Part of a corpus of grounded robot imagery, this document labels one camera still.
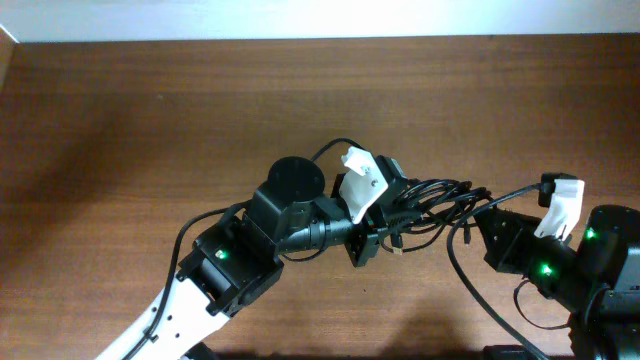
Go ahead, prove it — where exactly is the black thick USB cable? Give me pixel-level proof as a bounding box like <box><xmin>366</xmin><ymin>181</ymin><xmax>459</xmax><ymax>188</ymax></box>
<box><xmin>387</xmin><ymin>178</ymin><xmax>494</xmax><ymax>236</ymax></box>

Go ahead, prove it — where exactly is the black thin USB cable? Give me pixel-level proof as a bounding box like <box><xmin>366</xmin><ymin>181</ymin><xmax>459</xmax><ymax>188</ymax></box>
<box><xmin>379</xmin><ymin>219</ymin><xmax>474</xmax><ymax>256</ymax></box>

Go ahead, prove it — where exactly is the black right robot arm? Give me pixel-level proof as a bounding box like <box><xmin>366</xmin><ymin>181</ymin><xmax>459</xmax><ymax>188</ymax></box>
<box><xmin>475</xmin><ymin>205</ymin><xmax>639</xmax><ymax>359</ymax></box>

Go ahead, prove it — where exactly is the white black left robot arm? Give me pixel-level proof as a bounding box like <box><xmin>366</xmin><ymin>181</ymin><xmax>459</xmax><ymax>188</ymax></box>
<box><xmin>99</xmin><ymin>156</ymin><xmax>421</xmax><ymax>359</ymax></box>

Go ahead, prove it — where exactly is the black right camera cable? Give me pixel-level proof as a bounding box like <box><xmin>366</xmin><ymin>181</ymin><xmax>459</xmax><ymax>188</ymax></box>
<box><xmin>445</xmin><ymin>182</ymin><xmax>551</xmax><ymax>360</ymax></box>

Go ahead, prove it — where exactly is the black camera cable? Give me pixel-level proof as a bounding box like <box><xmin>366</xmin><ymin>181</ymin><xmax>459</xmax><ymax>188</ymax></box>
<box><xmin>122</xmin><ymin>137</ymin><xmax>364</xmax><ymax>360</ymax></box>
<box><xmin>445</xmin><ymin>182</ymin><xmax>551</xmax><ymax>360</ymax></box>

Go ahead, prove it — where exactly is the black left camera cable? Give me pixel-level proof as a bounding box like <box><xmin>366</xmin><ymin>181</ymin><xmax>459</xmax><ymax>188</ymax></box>
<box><xmin>122</xmin><ymin>137</ymin><xmax>364</xmax><ymax>360</ymax></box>

